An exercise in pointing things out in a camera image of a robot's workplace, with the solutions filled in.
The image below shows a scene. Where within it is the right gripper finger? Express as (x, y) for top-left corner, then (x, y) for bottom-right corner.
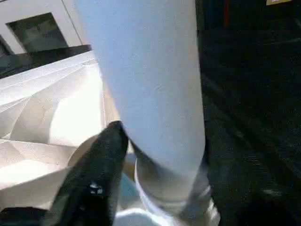
(41, 121), (129, 226)

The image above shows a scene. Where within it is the white plastic table top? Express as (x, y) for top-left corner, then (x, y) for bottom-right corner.
(0, 51), (222, 226)

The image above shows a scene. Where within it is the white plastic table leg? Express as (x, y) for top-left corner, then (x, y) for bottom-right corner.
(74, 0), (210, 218)

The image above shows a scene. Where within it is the black work mat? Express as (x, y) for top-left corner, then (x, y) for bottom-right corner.
(0, 28), (301, 226)

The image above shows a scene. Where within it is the large black cabinet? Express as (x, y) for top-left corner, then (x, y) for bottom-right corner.
(194, 0), (301, 45)

